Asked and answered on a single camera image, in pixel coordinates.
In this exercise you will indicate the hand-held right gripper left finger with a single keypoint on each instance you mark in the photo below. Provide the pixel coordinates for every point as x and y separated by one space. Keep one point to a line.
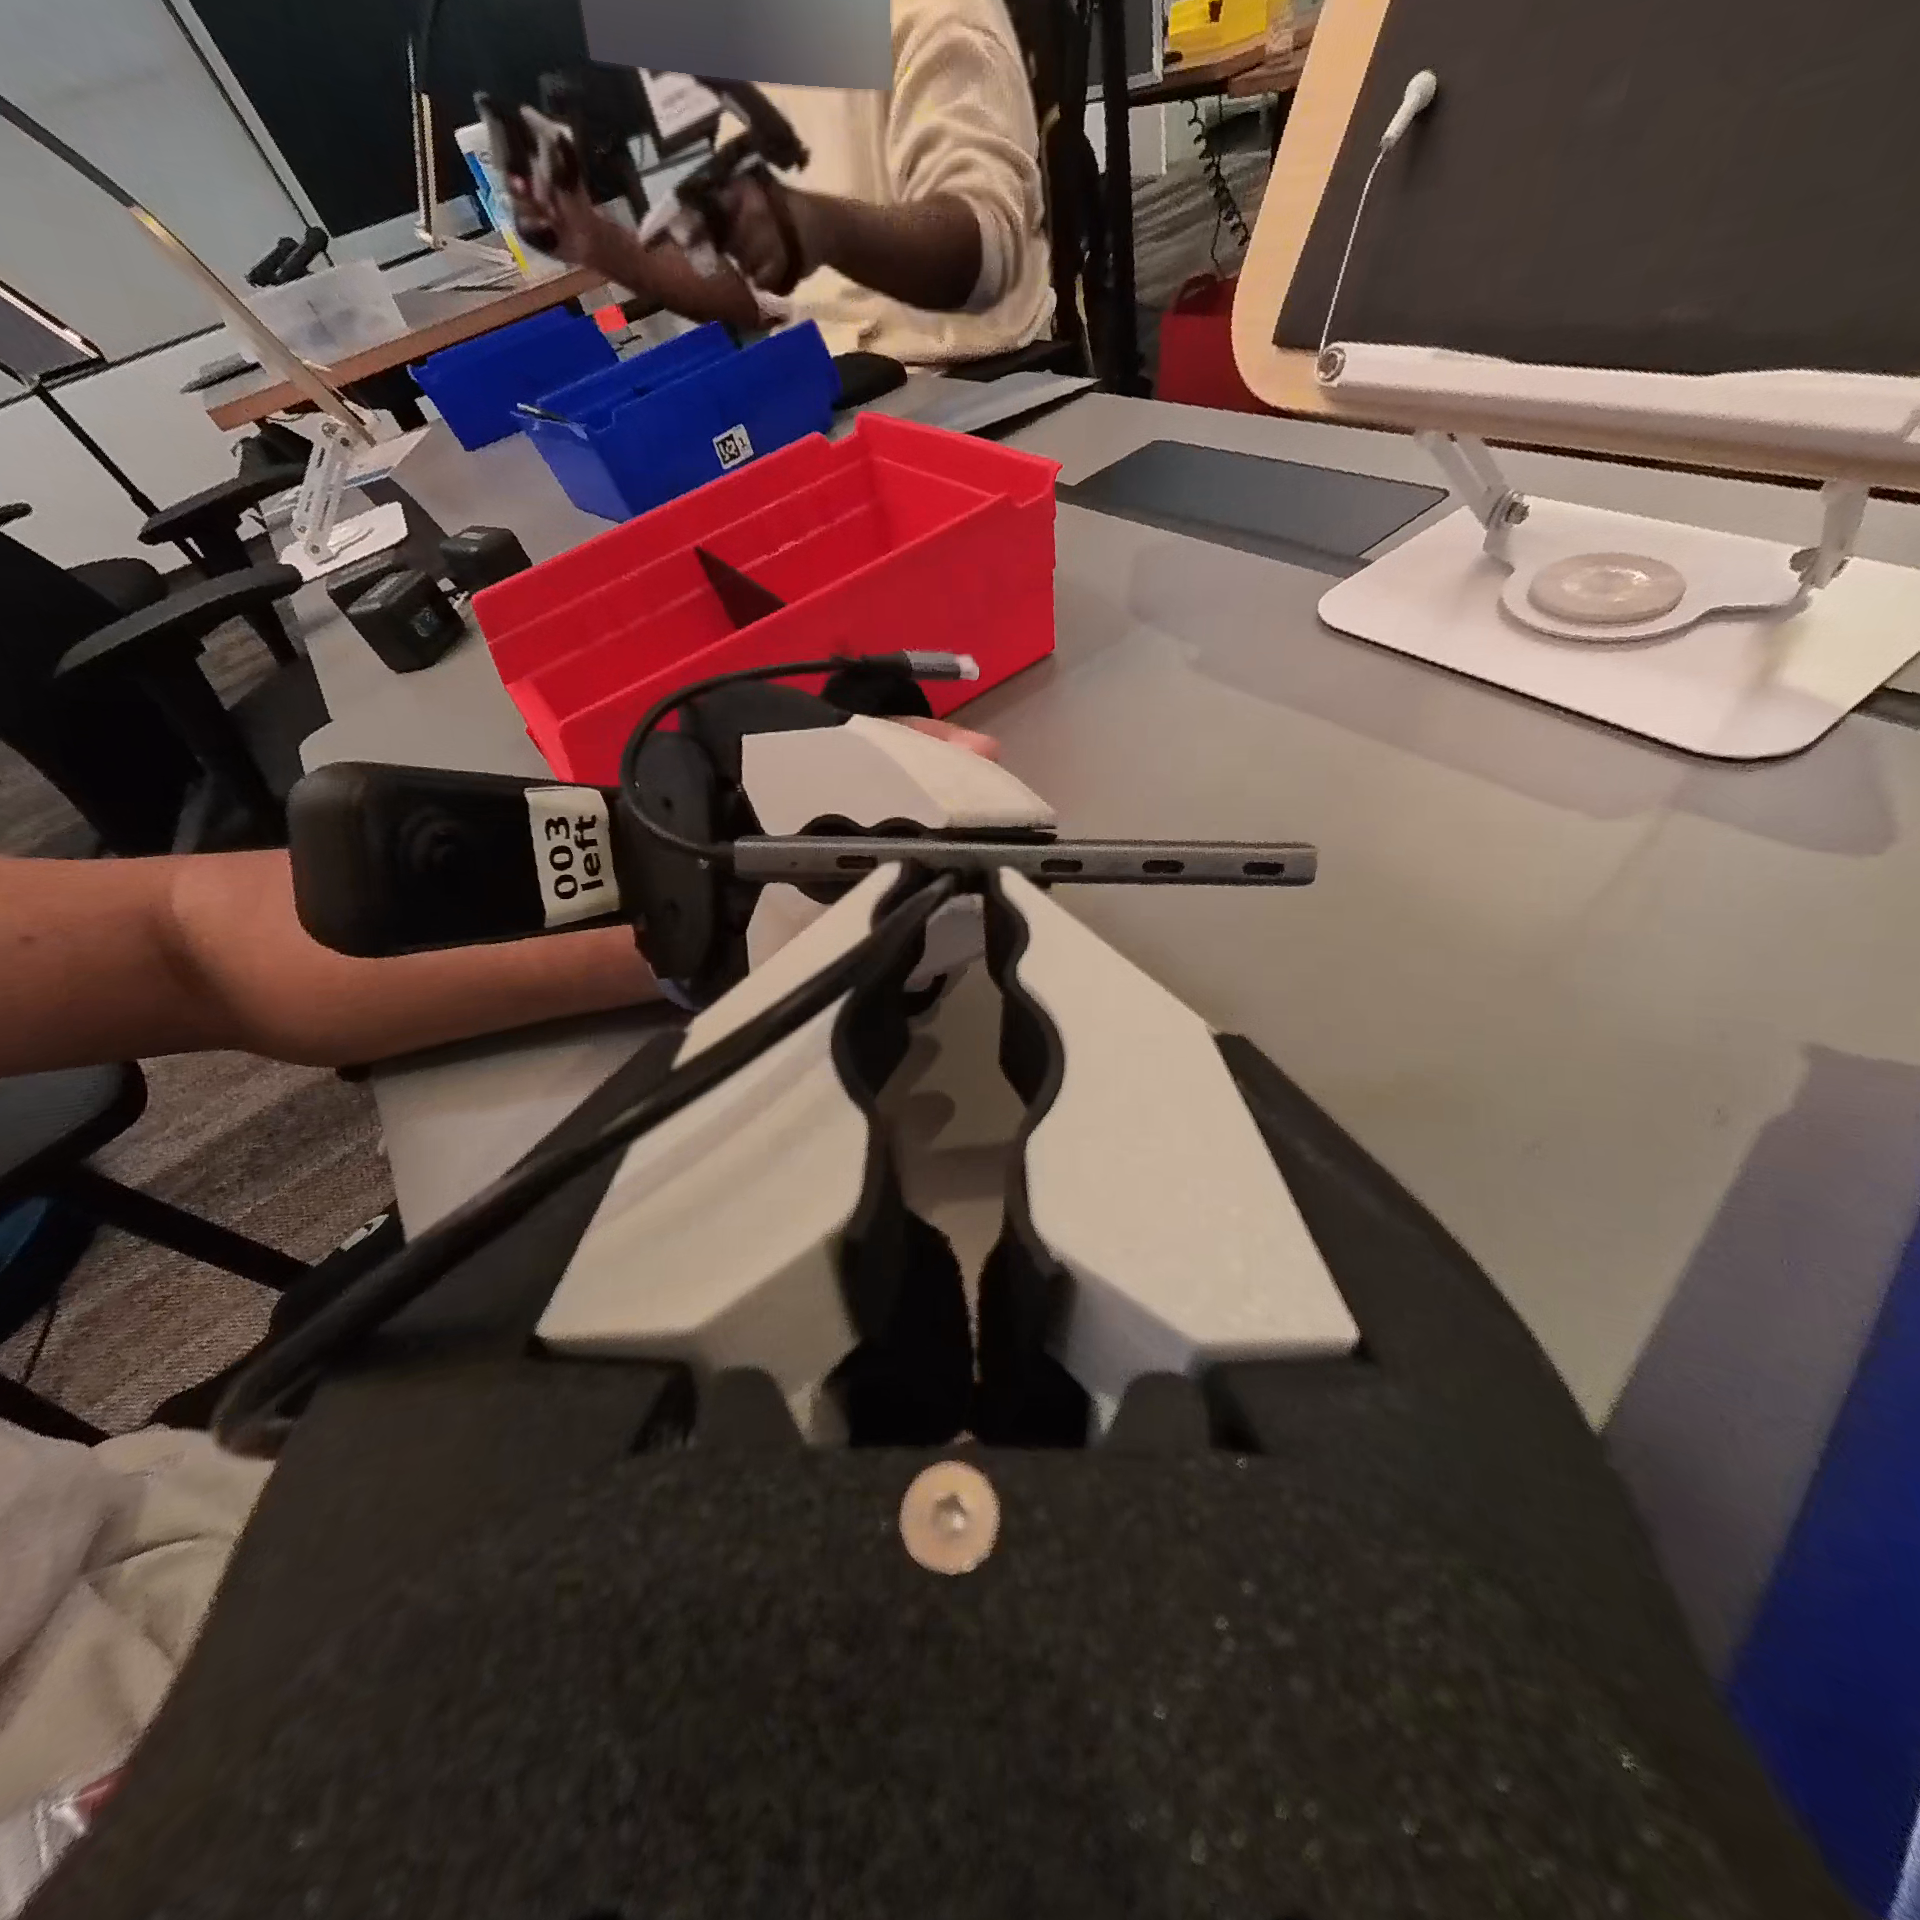
720 1199

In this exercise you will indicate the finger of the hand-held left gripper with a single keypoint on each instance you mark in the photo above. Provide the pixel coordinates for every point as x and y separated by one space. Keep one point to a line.
950 937
901 779

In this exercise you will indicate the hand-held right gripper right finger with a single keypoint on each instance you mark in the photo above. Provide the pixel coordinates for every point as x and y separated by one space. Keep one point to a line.
1171 1186

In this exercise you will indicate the grey USB hub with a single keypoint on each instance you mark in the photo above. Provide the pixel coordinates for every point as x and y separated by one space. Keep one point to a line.
1052 862

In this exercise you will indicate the red storage bin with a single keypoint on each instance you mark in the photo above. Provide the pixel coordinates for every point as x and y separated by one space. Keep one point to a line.
930 540

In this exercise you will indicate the blue storage bin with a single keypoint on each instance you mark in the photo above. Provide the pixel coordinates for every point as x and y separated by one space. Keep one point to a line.
1846 1650
660 436
497 374

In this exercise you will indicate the person's left forearm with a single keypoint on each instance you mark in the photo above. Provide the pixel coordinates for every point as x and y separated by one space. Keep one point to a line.
227 960

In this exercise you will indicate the person's left hand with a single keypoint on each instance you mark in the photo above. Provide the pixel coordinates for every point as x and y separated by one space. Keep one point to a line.
961 740

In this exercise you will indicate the black device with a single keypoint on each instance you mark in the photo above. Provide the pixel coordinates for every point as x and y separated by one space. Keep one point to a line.
483 557
398 617

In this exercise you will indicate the white tablet stand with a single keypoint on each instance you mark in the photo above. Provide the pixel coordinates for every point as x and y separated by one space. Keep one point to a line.
1620 659
339 524

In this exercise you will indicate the black office chair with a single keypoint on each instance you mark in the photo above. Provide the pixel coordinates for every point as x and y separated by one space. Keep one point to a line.
152 631

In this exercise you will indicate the black pouch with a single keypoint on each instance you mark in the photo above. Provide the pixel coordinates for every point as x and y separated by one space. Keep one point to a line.
871 378

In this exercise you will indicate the red container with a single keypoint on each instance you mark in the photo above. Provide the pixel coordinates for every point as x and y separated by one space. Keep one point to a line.
1200 337

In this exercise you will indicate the wooden-top table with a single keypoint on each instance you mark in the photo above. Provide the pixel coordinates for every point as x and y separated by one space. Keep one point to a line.
437 322

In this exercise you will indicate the clear plastic container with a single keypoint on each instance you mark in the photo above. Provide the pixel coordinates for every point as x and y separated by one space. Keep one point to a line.
323 307

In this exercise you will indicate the light trousers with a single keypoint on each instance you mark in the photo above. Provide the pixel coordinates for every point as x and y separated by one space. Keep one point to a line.
105 1619

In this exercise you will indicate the yellow plastic bin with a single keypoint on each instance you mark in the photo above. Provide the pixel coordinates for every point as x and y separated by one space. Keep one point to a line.
1216 17

